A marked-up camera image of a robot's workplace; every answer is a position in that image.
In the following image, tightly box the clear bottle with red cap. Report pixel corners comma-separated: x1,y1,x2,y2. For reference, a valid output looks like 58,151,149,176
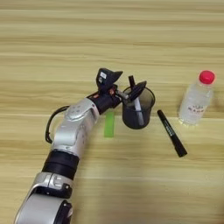
178,70,216,127

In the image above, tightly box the white marker with black cap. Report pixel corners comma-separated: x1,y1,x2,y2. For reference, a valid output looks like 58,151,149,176
128,75,145,127

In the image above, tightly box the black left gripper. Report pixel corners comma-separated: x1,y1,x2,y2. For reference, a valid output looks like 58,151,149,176
87,70,148,116

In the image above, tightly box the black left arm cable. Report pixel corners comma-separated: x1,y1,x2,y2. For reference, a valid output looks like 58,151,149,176
45,105,71,144

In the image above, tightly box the green rectangular block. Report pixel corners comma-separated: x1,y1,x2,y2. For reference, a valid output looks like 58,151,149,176
103,111,116,138

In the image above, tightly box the black marker pen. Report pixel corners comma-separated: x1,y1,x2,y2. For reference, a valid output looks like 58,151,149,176
157,109,188,158

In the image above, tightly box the dark translucent plastic cup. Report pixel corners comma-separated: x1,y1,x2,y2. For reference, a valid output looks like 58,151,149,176
122,86,156,130

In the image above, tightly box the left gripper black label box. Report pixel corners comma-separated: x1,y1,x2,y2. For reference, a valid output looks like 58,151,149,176
95,67,116,91

